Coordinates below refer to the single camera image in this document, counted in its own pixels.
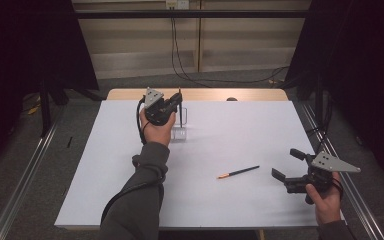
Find white table cover board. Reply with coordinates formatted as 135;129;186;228
53;99;348;231

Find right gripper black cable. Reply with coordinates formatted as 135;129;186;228
331;177;345;201

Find person's left hand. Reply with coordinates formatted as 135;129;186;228
139;108;178;148

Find black power cable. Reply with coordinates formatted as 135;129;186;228
170;8;213;89
173;8;291;84

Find white wall socket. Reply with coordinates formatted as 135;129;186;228
165;0;191;10

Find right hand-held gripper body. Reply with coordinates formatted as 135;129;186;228
284;150;362;195

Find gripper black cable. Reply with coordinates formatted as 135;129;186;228
100;95;166;225
331;177;345;201

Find person's right hand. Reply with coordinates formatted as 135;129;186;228
304;171;343;225

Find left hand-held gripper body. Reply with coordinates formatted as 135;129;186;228
144;87;178;127

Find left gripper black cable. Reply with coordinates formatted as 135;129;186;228
100;95;166;225

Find wooden table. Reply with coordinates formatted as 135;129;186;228
105;87;290;102

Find black metal stand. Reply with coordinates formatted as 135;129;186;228
314;71;325;134
39;78;53;138

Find black horizontal frame bar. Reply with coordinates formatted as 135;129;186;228
74;9;311;20

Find black curtain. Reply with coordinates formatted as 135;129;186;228
0;0;100;179
283;0;384;183

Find clear acrylic pen holder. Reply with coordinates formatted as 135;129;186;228
170;106;188;142

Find aluminium floor rail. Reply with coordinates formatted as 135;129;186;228
300;101;384;240
0;105;66;240

